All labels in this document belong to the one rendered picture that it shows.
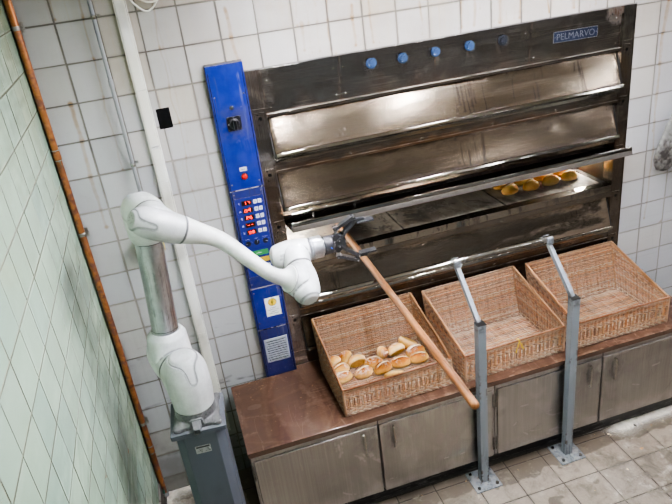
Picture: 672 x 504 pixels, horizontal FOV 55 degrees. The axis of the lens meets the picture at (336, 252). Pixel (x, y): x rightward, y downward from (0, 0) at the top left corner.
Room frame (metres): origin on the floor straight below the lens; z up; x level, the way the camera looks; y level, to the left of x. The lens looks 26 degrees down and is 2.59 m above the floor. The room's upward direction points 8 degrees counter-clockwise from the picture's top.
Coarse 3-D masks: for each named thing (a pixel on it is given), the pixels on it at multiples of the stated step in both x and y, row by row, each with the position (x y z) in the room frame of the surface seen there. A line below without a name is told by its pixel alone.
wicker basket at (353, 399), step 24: (336, 312) 2.84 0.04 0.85; (360, 312) 2.86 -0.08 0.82; (384, 312) 2.88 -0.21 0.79; (336, 336) 2.80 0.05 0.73; (360, 336) 2.83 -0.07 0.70; (384, 336) 2.85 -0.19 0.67; (408, 336) 2.87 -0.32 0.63; (432, 336) 2.68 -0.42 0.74; (432, 360) 2.69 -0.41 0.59; (336, 384) 2.46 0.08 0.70; (360, 384) 2.39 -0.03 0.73; (384, 384) 2.41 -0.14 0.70; (408, 384) 2.44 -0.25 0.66; (432, 384) 2.47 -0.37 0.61; (360, 408) 2.38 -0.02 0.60
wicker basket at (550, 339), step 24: (432, 288) 2.95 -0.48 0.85; (456, 288) 2.98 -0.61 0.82; (480, 288) 3.01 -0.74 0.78; (504, 288) 3.04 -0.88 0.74; (528, 288) 2.93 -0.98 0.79; (432, 312) 2.82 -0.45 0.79; (456, 312) 2.95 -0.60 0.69; (480, 312) 2.97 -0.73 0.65; (504, 312) 3.00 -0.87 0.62; (528, 312) 2.93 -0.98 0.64; (552, 312) 2.73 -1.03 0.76; (456, 336) 2.87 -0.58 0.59; (504, 336) 2.81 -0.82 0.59; (528, 336) 2.59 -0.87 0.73; (552, 336) 2.62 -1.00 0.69; (456, 360) 2.59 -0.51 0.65; (504, 360) 2.55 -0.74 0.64; (528, 360) 2.58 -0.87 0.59
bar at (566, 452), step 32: (480, 256) 2.65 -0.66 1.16; (352, 288) 2.51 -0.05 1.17; (480, 320) 2.44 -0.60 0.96; (576, 320) 2.52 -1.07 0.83; (480, 352) 2.41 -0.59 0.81; (576, 352) 2.52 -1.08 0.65; (480, 384) 2.41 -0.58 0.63; (480, 416) 2.40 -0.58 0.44; (480, 448) 2.41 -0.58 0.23; (576, 448) 2.55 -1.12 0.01; (480, 480) 2.42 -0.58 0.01
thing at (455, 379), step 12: (348, 240) 2.93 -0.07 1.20; (372, 264) 2.64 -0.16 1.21; (384, 288) 2.42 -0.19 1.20; (396, 300) 2.29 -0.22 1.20; (408, 312) 2.19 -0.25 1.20; (420, 336) 2.03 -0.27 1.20; (432, 348) 1.94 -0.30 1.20; (444, 360) 1.85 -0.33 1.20; (456, 384) 1.73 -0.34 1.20; (468, 396) 1.65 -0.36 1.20
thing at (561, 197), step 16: (560, 192) 3.23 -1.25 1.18; (576, 192) 3.20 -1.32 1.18; (592, 192) 3.22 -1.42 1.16; (496, 208) 3.13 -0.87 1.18; (512, 208) 3.11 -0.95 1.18; (528, 208) 3.13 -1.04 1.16; (432, 224) 3.04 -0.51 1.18; (448, 224) 3.02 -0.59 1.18; (464, 224) 3.04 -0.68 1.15; (368, 240) 2.95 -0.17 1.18; (384, 240) 2.94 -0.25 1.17; (400, 240) 2.96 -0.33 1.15
